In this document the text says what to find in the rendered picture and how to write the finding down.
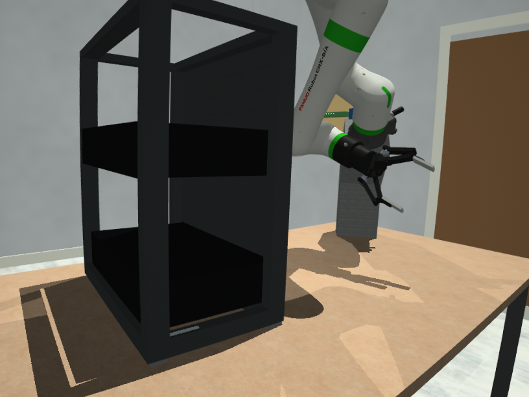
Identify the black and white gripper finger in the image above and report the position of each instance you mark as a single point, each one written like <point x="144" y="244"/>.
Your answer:
<point x="404" y="157"/>
<point x="380" y="199"/>

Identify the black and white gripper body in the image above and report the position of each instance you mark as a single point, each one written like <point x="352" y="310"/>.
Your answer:
<point x="362" y="157"/>

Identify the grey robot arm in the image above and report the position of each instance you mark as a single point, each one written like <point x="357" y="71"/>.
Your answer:
<point x="348" y="25"/>

